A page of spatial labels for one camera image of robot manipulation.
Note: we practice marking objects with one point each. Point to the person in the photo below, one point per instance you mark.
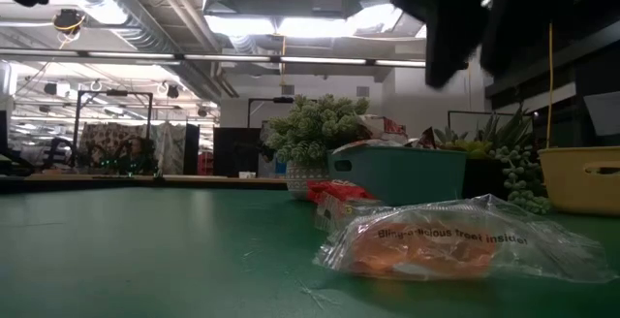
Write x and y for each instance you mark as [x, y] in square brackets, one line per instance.
[135, 153]

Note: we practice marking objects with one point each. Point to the long ceiling light bar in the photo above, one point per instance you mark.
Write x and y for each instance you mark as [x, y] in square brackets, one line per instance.
[315, 60]

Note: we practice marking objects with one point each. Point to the yellow plastic basket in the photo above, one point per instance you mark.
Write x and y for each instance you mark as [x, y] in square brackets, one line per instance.
[576, 182]

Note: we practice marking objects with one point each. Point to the patterned curtain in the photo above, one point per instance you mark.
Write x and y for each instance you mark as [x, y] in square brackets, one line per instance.
[104, 136]

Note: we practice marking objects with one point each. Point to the long wooden workbench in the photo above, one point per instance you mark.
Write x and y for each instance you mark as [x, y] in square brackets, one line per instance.
[194, 178]

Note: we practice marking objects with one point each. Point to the red KitKat bar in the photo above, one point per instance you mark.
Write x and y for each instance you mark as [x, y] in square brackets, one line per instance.
[339, 191]

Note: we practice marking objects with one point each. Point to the teal plastic basket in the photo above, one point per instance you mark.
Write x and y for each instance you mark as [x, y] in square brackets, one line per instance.
[402, 177]

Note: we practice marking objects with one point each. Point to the narrow black panel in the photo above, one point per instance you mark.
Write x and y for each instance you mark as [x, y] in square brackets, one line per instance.
[191, 148]

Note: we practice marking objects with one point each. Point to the pale green bushy succulent plant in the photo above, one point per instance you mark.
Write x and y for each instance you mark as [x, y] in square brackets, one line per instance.
[315, 129]

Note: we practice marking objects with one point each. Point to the silver spiral ventilation duct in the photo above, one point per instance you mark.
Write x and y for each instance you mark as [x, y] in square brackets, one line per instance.
[145, 22]

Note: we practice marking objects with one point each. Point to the mixed succulents in dark pot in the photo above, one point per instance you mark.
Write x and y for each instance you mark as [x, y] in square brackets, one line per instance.
[504, 138]

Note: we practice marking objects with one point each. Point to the red cabinet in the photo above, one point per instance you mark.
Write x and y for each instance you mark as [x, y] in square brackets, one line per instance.
[206, 163]

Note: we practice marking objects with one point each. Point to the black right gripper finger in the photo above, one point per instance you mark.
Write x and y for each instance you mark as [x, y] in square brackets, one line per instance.
[506, 41]
[448, 51]

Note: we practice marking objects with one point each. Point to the small black gantry frame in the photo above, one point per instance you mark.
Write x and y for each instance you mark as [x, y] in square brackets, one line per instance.
[283, 100]

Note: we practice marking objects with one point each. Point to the black partition panel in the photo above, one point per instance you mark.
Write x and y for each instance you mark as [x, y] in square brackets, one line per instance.
[236, 150]

